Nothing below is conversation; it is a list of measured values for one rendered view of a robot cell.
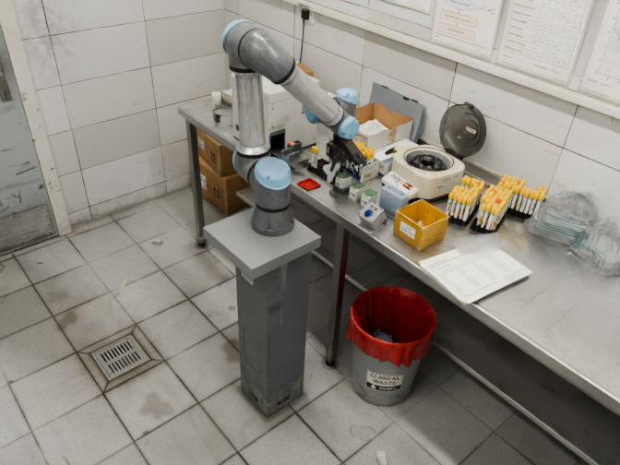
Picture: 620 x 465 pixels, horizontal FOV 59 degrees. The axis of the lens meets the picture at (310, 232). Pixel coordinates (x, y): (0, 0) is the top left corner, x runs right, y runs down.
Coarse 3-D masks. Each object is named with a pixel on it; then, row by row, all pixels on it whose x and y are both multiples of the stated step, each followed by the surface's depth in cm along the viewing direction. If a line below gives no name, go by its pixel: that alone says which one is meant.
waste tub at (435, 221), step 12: (420, 204) 197; (396, 216) 191; (408, 216) 196; (420, 216) 200; (432, 216) 195; (444, 216) 190; (396, 228) 193; (408, 228) 188; (420, 228) 183; (432, 228) 185; (444, 228) 190; (408, 240) 190; (420, 240) 185; (432, 240) 189
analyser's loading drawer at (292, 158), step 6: (270, 150) 234; (276, 150) 234; (282, 150) 228; (288, 150) 230; (282, 156) 229; (288, 156) 230; (294, 156) 228; (288, 162) 227; (294, 162) 226; (300, 162) 223; (306, 162) 226; (300, 168) 225
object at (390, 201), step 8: (384, 192) 202; (392, 192) 199; (400, 192) 200; (384, 200) 203; (392, 200) 200; (400, 200) 197; (408, 200) 200; (384, 208) 205; (392, 208) 202; (400, 208) 198; (392, 216) 203
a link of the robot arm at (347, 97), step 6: (342, 90) 193; (348, 90) 193; (354, 90) 194; (336, 96) 194; (342, 96) 191; (348, 96) 191; (354, 96) 192; (342, 102) 192; (348, 102) 192; (354, 102) 193; (342, 108) 192; (348, 108) 193; (354, 108) 195; (354, 114) 197
